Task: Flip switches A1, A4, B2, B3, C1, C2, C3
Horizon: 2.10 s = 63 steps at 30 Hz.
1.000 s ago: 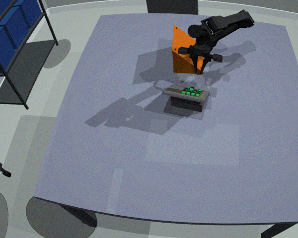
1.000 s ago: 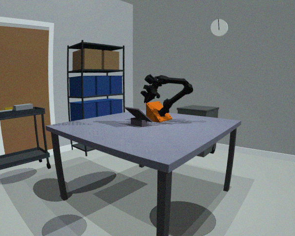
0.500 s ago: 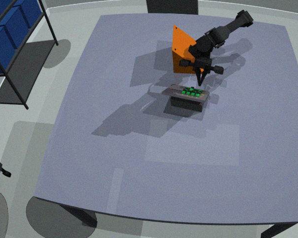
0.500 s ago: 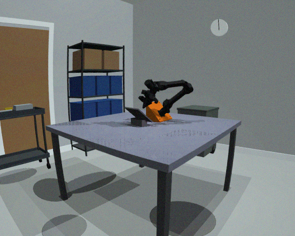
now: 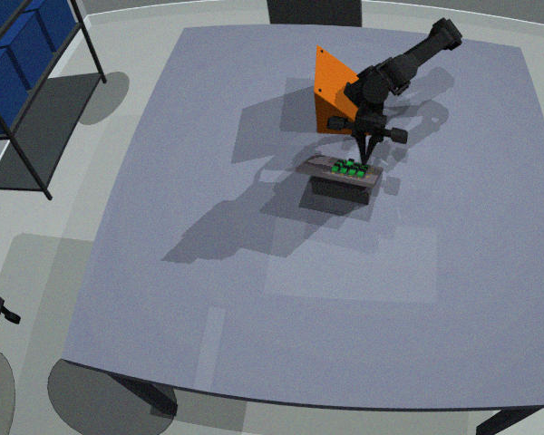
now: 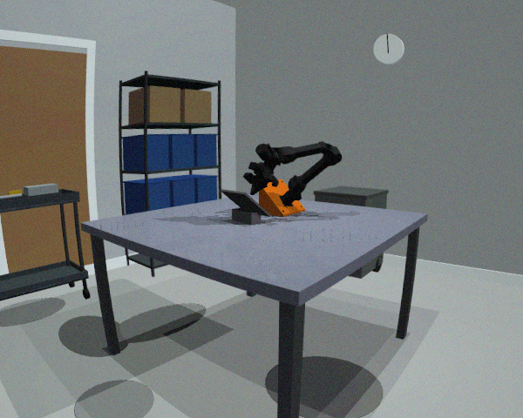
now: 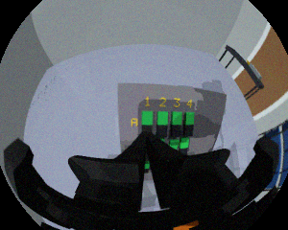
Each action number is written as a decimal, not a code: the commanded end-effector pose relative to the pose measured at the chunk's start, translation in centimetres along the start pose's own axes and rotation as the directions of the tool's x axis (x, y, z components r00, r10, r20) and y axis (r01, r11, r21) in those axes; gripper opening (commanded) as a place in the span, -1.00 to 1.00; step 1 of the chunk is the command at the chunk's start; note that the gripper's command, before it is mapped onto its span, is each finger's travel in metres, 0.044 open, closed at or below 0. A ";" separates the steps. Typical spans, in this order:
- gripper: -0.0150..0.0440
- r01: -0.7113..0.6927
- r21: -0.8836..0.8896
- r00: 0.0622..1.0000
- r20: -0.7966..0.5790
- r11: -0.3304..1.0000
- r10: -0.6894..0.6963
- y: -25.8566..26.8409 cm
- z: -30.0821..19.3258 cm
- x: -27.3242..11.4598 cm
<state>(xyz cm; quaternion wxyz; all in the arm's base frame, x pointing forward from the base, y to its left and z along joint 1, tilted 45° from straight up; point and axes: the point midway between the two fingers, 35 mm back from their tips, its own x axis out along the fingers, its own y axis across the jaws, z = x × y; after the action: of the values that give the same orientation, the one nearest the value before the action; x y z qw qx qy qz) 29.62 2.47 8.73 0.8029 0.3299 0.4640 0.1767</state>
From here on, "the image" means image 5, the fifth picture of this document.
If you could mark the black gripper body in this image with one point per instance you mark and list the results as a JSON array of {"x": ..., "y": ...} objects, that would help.
[{"x": 338, "y": 123}]

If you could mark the grey switch panel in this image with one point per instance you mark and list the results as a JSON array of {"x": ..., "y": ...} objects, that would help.
[{"x": 341, "y": 178}]

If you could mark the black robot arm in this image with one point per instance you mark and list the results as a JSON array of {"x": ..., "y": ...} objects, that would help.
[{"x": 375, "y": 82}]

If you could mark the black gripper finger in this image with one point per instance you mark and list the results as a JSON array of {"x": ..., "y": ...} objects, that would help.
[
  {"x": 361, "y": 145},
  {"x": 371, "y": 145}
]

